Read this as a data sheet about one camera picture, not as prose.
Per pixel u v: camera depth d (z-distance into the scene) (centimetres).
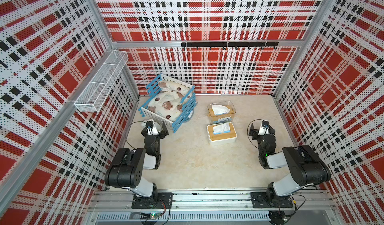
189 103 103
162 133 82
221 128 91
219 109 102
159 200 73
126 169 45
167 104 104
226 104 102
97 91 91
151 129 75
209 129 94
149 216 70
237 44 89
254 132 82
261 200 73
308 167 45
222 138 90
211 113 102
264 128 76
